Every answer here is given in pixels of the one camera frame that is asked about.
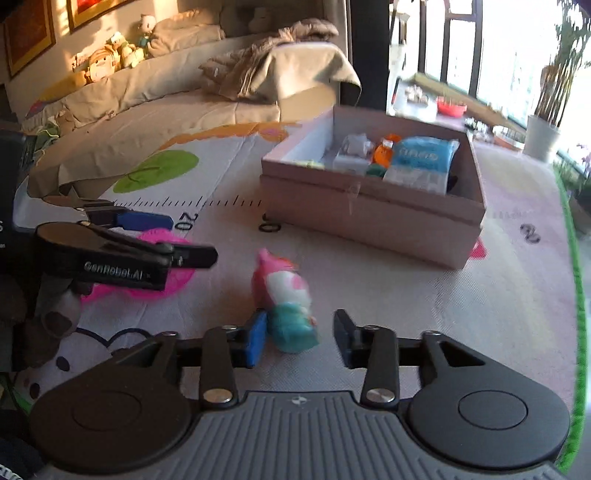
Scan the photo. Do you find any yellow-haired plush doll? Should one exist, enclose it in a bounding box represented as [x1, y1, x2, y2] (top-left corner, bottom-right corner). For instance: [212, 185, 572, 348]
[85, 45, 123, 84]

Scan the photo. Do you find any beige throw blanket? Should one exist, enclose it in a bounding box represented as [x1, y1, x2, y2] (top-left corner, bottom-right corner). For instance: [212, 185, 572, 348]
[276, 41, 362, 110]

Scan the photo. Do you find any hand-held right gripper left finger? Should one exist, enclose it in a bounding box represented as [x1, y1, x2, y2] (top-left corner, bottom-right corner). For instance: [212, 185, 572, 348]
[108, 311, 269, 408]

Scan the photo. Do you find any printed play mat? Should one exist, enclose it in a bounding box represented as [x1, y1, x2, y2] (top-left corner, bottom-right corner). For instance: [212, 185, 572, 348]
[14, 104, 591, 472]

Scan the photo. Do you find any pink plastic basket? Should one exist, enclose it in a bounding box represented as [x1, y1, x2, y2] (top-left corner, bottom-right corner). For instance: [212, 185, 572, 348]
[80, 230, 198, 302]

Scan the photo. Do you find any white battery charger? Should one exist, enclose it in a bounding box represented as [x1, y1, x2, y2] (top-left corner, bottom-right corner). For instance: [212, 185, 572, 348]
[331, 133, 376, 175]

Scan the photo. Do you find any red bowl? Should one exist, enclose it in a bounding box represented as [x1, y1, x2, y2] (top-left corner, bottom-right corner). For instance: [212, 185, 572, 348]
[436, 97, 468, 117]

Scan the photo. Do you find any white stick vacuum cleaner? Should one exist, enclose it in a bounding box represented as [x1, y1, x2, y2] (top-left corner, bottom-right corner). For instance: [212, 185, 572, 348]
[387, 0, 413, 112]

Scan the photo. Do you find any pink-haired doll toy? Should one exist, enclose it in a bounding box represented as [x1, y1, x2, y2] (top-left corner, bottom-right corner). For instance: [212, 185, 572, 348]
[251, 248, 320, 354]

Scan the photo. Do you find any tall green potted plant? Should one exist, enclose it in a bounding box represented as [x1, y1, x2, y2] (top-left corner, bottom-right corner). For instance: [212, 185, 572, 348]
[534, 8, 591, 128]

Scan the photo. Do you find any red framed picture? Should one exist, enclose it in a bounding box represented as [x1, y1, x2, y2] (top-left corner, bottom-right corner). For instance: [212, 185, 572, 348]
[4, 0, 57, 78]

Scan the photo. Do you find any beige sofa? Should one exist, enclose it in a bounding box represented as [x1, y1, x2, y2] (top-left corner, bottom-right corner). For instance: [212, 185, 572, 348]
[21, 25, 362, 140]

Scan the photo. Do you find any orange plastic scoop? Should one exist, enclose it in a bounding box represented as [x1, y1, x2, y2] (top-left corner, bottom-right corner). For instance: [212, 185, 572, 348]
[371, 133, 403, 168]

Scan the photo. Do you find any gold framed picture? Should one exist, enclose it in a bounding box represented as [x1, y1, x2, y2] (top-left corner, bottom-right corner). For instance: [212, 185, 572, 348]
[66, 0, 139, 34]

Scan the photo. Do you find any white bear plush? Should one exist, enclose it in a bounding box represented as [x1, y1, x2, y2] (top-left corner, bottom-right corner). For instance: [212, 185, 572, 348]
[136, 13, 158, 49]

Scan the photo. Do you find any yellow plush toy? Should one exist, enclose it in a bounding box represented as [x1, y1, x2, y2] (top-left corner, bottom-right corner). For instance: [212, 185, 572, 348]
[108, 31, 145, 68]

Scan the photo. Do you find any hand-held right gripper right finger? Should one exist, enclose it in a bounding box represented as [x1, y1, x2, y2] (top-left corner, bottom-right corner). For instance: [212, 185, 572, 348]
[333, 309, 485, 409]

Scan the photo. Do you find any white plant pot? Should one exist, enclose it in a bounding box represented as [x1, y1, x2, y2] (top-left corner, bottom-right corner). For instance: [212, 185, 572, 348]
[523, 114, 562, 162]

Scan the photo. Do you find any grey plush cushion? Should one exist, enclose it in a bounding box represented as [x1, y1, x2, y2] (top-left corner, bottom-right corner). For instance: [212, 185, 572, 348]
[219, 4, 279, 38]

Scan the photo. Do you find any pale pink cardboard box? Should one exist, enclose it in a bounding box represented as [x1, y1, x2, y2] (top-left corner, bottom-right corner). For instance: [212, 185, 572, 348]
[259, 104, 488, 271]

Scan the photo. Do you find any beige puffer jacket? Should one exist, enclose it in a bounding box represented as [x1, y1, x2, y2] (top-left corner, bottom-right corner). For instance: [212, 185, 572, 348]
[198, 17, 341, 101]

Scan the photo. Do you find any blue tissue packet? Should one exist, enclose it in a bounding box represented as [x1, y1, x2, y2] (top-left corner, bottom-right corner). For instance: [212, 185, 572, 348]
[382, 135, 461, 195]

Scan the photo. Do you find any cream pillow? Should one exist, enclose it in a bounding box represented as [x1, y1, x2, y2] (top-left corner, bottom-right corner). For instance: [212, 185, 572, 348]
[148, 22, 227, 58]

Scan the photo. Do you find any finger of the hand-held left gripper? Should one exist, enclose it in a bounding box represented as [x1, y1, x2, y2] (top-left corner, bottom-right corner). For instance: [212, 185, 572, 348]
[156, 243, 219, 271]
[44, 196, 179, 232]

